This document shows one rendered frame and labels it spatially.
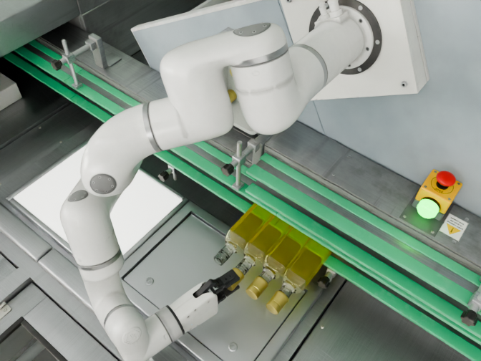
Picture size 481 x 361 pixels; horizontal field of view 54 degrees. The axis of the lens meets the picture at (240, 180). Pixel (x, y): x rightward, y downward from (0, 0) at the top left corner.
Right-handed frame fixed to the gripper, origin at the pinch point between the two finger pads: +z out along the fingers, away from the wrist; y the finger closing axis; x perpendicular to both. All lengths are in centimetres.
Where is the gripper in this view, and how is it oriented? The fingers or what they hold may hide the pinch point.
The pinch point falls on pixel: (229, 283)
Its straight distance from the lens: 113.7
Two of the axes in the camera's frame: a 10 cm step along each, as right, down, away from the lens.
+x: -6.1, -6.2, 5.0
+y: 0.1, -6.4, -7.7
